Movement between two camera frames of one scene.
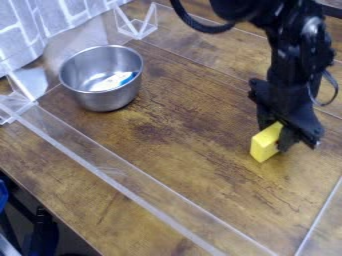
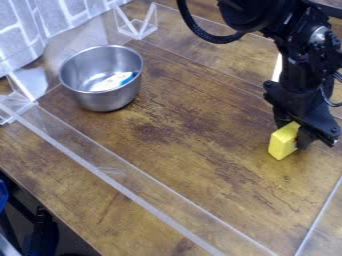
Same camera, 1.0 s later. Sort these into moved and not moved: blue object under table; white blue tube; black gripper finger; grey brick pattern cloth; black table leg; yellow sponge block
Moved: black gripper finger; yellow sponge block
Not moved: white blue tube; blue object under table; grey brick pattern cloth; black table leg
